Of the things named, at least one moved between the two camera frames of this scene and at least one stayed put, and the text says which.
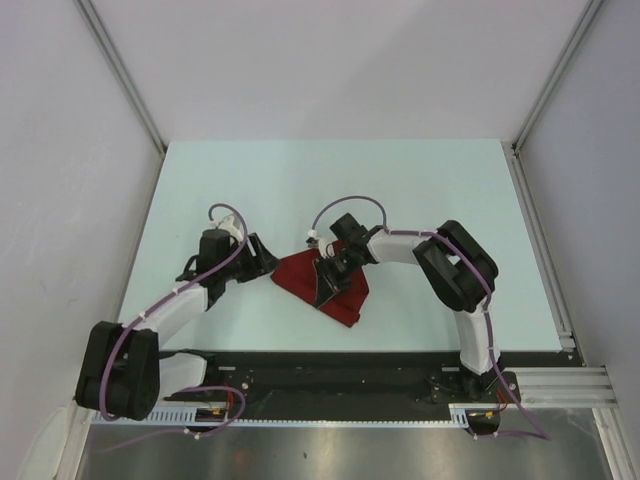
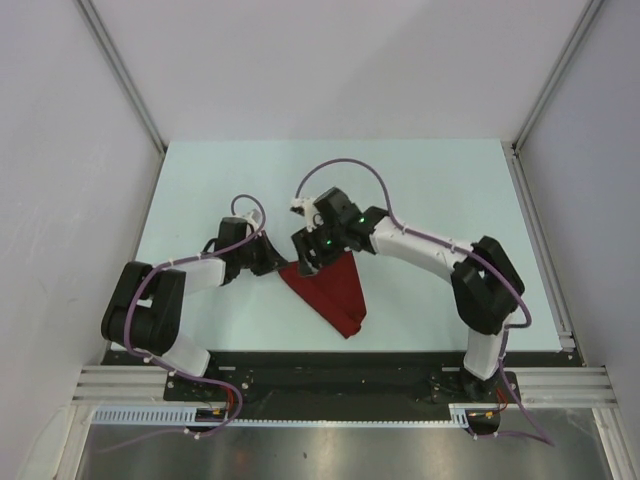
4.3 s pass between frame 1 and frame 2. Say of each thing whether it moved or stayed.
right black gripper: moved
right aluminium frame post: stayed
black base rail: stayed
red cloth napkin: moved
